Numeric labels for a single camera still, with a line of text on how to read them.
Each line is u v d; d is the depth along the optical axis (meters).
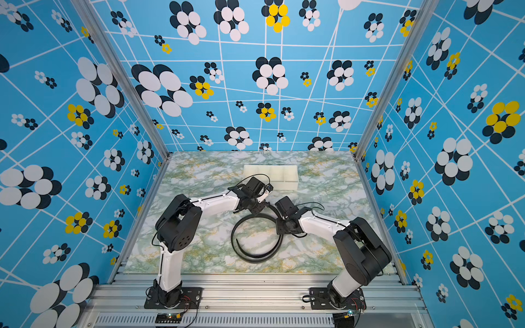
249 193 0.76
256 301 0.74
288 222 0.69
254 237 0.89
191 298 0.73
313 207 0.66
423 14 0.69
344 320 0.70
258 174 0.74
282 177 1.02
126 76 0.87
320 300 0.72
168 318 0.72
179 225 0.52
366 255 0.44
